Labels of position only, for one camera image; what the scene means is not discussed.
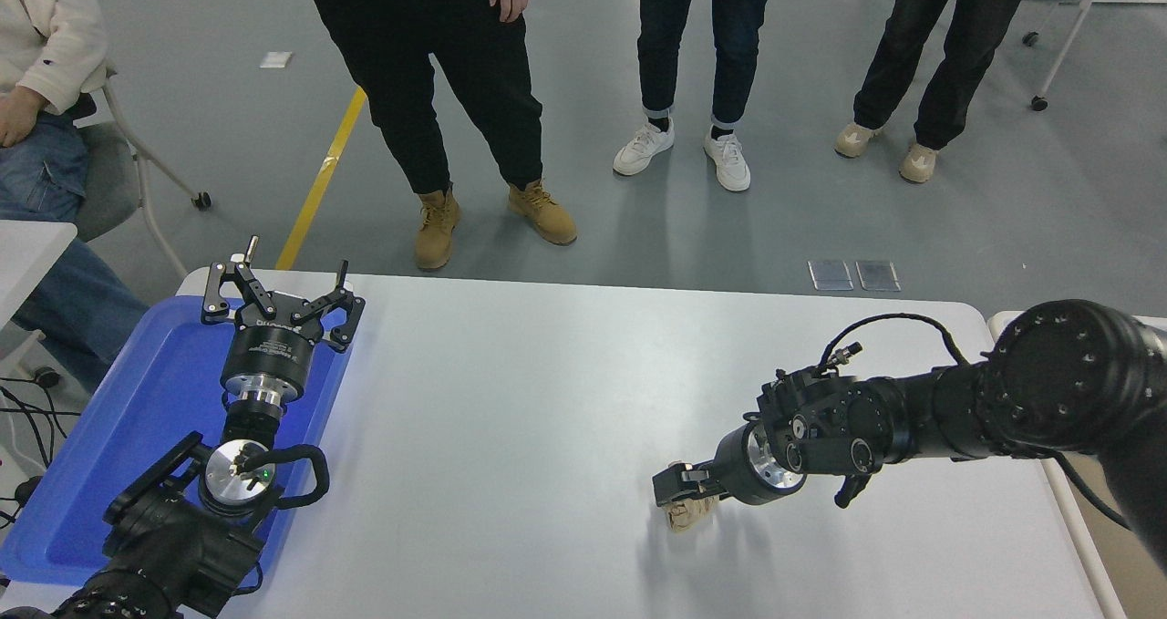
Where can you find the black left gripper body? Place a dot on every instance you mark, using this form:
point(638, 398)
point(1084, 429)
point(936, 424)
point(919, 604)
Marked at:
point(269, 355)

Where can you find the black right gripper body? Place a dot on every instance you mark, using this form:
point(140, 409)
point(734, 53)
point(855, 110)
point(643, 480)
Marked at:
point(734, 469)

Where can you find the tan paper ball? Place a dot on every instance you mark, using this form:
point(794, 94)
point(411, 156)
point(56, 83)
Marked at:
point(690, 514)

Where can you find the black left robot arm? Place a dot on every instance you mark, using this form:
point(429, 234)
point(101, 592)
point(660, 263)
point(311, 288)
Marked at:
point(173, 546)

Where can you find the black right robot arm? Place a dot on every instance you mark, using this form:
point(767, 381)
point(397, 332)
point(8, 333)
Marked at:
point(1058, 382)

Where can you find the seated person's hand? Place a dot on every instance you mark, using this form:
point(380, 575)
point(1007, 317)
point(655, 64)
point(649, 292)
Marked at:
point(16, 118)

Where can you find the yellow floor tape line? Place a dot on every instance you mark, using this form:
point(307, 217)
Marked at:
point(314, 190)

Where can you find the grey rolling chair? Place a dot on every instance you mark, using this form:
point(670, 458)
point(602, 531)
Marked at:
point(109, 172)

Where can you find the blue plastic tray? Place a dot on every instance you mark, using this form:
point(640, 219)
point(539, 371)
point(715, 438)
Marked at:
point(118, 437)

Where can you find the small white side table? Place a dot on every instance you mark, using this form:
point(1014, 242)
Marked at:
point(32, 254)

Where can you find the clear floor plate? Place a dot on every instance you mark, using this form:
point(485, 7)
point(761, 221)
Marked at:
point(878, 275)
point(830, 275)

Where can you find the white paper scrap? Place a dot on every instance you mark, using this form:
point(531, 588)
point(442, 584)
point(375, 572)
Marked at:
point(276, 59)

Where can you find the person in tan boots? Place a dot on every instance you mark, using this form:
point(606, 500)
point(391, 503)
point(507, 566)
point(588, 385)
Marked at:
point(419, 63)

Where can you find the seated person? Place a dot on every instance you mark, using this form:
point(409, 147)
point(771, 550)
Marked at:
point(46, 36)

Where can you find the large pale bin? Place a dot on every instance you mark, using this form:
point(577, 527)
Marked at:
point(1089, 555)

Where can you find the person in white sneakers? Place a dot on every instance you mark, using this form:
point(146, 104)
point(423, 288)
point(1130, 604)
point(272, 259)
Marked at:
point(670, 36)

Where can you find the person in beige shoes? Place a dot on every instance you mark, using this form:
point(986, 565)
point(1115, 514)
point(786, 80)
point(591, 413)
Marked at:
point(948, 45)

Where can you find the white-framed rolling chair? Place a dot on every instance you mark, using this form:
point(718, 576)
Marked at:
point(1071, 26)

